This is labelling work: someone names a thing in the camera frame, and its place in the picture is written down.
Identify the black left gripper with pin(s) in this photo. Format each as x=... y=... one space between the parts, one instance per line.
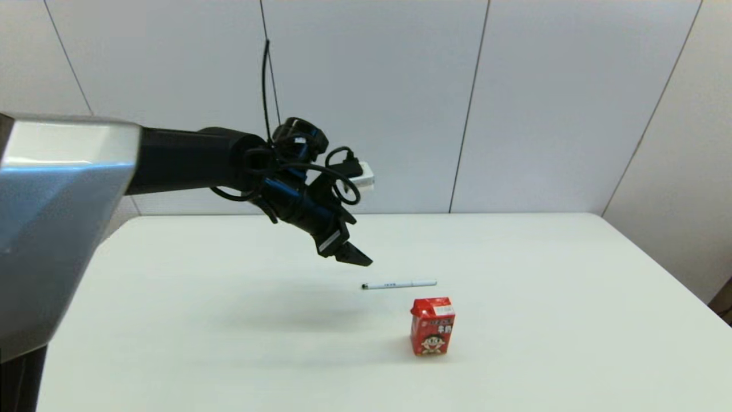
x=309 y=212

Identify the white pen with black tip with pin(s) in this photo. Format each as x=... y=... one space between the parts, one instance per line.
x=400 y=284

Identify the black and silver left robot arm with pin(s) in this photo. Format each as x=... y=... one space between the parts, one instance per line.
x=68 y=200

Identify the red milk carton with cartoon face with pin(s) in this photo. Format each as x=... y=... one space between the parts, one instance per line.
x=432 y=330

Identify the brown object behind table corner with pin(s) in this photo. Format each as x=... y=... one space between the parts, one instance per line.
x=723 y=303

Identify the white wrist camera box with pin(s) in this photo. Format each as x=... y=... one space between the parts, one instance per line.
x=361 y=176

